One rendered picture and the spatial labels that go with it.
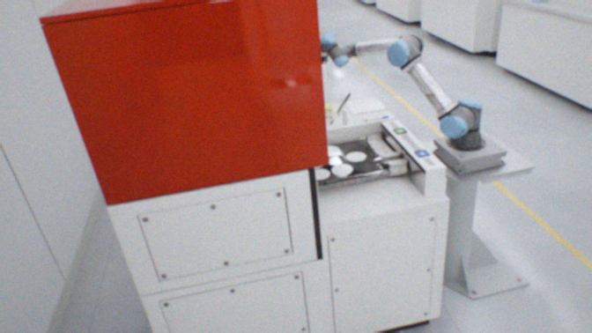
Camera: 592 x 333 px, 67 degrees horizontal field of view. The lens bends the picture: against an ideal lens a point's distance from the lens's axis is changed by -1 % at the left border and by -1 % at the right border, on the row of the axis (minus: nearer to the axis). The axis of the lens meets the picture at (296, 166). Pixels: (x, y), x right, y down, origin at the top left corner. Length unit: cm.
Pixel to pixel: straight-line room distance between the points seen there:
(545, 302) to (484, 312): 35
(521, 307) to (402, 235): 98
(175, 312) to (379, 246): 91
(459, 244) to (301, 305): 111
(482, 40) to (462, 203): 453
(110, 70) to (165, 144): 26
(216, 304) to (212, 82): 88
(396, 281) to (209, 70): 139
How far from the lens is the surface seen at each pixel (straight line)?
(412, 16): 871
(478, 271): 296
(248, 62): 135
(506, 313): 278
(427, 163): 208
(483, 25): 677
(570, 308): 291
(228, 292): 179
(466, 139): 233
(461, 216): 256
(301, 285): 182
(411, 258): 220
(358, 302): 228
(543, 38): 561
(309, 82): 140
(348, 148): 233
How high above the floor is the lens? 198
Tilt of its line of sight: 29 degrees down
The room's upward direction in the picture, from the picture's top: 6 degrees counter-clockwise
